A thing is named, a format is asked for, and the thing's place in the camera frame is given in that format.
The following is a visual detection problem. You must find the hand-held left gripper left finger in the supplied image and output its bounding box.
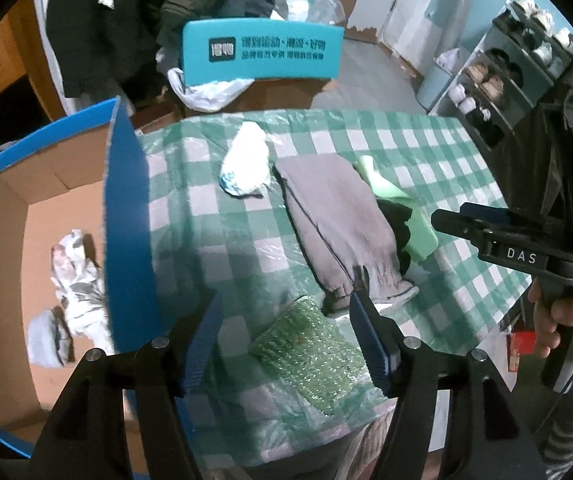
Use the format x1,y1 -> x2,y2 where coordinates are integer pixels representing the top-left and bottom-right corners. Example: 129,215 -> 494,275
31,292 -> 224,480

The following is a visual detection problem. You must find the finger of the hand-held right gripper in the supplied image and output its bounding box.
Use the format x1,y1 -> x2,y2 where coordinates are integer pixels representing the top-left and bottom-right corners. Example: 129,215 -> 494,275
459,202 -> 557,241
431,208 -> 492,258

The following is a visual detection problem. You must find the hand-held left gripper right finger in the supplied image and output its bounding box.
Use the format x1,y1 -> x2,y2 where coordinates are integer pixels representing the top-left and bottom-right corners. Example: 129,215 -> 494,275
349,266 -> 542,480

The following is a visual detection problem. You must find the green bubble wrap piece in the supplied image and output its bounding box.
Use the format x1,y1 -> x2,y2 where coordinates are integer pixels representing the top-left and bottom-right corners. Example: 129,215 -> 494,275
249,296 -> 367,416

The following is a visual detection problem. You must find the light green cloth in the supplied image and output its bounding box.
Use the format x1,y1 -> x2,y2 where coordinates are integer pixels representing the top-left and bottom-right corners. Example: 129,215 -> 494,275
354,155 -> 440,263

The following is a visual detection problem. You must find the blue cardboard box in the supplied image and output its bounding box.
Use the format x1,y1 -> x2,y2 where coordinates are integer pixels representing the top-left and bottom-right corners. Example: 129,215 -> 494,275
0,97 -> 167,463

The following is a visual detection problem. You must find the person's right hand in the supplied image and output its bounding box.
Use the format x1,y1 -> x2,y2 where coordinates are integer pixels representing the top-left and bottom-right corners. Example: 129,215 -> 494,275
529,280 -> 573,383

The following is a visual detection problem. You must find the dark bag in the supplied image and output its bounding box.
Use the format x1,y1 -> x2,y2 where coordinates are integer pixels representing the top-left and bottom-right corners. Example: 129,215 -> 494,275
514,50 -> 573,261

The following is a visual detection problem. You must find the red box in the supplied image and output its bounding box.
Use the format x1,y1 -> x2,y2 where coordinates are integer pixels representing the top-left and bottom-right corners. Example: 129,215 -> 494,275
509,330 -> 537,373

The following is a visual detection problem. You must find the green checkered tablecloth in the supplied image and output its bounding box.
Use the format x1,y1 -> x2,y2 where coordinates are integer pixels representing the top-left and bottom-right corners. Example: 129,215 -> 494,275
136,110 -> 537,466

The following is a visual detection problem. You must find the grey white patterned cloth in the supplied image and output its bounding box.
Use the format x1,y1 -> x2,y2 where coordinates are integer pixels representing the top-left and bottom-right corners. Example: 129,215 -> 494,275
49,229 -> 112,356

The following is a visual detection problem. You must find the grey shoe rack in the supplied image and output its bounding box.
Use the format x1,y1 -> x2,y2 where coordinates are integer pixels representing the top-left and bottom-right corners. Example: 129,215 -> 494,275
429,0 -> 573,148

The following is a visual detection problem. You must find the group of assorted shoes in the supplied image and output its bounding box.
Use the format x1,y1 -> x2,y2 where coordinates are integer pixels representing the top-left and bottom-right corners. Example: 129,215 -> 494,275
449,0 -> 573,143

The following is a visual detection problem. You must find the light blue bin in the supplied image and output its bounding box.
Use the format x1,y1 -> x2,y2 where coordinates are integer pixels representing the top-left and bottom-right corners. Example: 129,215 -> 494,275
414,55 -> 455,113

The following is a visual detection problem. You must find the light blue cloth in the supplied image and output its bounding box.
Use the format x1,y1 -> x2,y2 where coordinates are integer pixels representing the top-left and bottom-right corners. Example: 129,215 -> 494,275
29,308 -> 74,368

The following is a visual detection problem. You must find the small white bag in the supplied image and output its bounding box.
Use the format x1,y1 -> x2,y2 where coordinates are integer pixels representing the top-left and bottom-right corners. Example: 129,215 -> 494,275
437,47 -> 463,71

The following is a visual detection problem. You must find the white door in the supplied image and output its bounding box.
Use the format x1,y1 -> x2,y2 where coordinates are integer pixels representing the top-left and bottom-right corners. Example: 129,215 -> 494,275
377,0 -> 467,78

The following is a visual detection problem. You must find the teal chair back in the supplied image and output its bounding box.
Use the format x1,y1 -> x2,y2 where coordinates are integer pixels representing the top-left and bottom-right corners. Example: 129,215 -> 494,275
181,17 -> 345,86

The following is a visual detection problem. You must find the black jacket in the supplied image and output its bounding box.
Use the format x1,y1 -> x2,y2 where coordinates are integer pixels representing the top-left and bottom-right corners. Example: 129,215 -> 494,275
46,0 -> 167,98

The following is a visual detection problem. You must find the white plastic bag with handles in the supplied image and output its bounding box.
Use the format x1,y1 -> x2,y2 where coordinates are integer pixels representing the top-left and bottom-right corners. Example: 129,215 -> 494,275
166,67 -> 254,113

